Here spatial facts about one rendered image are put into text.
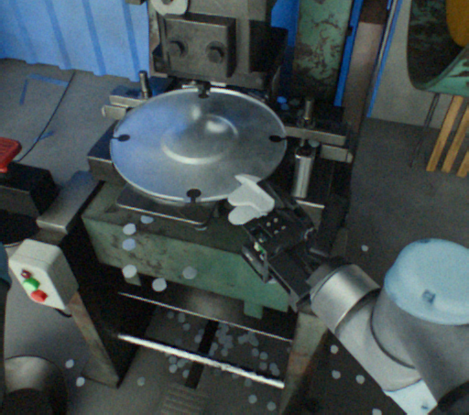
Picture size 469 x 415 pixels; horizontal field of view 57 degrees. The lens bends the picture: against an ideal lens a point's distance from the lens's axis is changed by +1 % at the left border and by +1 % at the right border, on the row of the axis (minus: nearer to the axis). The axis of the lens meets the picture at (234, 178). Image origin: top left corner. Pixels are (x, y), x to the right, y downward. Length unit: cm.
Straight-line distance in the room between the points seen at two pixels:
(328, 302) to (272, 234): 10
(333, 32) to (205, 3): 33
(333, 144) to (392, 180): 108
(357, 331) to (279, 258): 12
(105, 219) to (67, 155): 122
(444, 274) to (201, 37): 43
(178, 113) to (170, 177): 16
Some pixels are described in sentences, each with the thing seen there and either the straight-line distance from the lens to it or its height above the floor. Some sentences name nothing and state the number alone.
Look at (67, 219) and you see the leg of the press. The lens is 82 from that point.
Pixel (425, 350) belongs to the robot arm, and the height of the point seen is 90.
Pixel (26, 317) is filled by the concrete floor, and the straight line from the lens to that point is 153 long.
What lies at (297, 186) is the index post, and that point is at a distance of 71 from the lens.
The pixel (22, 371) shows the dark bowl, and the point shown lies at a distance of 141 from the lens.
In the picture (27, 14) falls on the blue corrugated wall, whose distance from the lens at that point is 257.
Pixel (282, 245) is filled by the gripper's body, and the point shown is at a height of 81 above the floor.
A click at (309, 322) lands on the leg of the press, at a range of 72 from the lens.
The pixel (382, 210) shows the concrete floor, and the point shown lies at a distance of 173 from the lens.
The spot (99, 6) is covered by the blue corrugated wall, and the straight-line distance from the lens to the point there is 229.
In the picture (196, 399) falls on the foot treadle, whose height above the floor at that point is 16.
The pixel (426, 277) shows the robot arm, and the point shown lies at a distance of 38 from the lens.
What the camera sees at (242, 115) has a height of 78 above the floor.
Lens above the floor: 123
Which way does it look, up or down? 44 degrees down
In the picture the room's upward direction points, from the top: straight up
